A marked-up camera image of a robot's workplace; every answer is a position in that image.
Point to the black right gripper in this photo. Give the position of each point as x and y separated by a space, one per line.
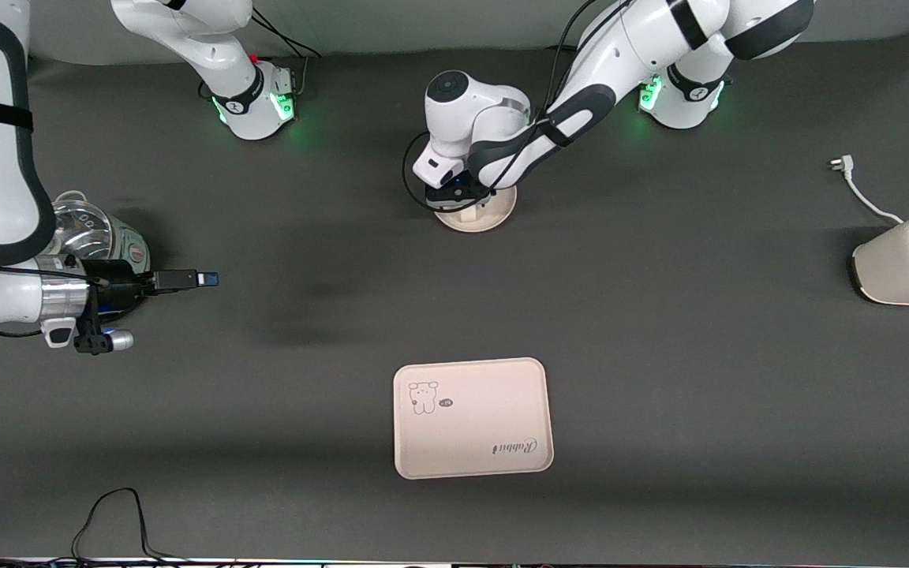
117 289

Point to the round cream plate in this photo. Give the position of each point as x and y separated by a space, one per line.
502 209

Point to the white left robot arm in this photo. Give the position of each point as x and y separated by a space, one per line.
636 39

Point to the cream rectangular rabbit tray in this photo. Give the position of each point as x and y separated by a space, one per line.
486 426

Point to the pale green electric pot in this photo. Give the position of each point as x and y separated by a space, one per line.
127 244

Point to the glass pot lid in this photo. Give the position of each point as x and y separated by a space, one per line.
84 225

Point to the cream toaster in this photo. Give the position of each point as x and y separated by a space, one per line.
896 268

